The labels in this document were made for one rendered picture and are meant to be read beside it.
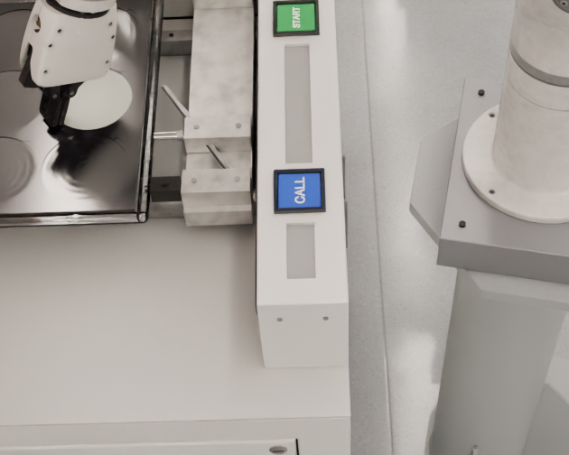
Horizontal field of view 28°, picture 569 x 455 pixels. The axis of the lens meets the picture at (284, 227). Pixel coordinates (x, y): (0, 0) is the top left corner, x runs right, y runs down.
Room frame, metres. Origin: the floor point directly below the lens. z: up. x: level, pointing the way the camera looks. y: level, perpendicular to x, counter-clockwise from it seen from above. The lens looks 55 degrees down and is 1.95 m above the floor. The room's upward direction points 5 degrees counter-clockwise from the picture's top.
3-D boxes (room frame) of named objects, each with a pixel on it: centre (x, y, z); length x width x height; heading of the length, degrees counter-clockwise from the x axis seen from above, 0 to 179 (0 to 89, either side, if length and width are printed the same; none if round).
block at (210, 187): (0.79, 0.07, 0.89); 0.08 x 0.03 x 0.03; 87
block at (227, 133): (0.87, 0.07, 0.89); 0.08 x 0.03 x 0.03; 87
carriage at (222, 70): (0.95, 0.07, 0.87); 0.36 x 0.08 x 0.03; 177
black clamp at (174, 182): (0.80, 0.13, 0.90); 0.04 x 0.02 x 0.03; 87
